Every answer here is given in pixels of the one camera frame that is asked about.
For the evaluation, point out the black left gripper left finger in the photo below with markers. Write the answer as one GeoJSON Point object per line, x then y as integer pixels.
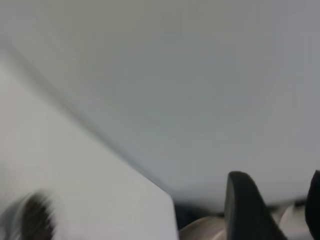
{"type": "Point", "coordinates": [245, 212]}

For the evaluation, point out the beige rounded object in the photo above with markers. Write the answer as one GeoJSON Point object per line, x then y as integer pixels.
{"type": "Point", "coordinates": [205, 230]}

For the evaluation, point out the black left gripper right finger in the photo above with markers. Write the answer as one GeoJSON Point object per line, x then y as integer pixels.
{"type": "Point", "coordinates": [315, 205]}

